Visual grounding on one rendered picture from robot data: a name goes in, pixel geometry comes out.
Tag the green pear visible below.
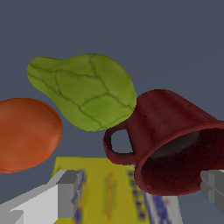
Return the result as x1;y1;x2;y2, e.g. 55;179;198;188
26;52;137;132

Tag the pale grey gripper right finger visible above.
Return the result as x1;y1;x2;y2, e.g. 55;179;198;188
199;169;224;215

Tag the orange round fruit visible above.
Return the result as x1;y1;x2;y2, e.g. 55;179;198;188
0;97;64;174

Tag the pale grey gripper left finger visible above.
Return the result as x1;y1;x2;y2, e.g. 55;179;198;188
0;169;84;224

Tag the dark red mug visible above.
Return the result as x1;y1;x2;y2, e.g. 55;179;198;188
102;88;224;197

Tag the yellow box with blue print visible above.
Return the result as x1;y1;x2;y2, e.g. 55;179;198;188
51;156;184;224

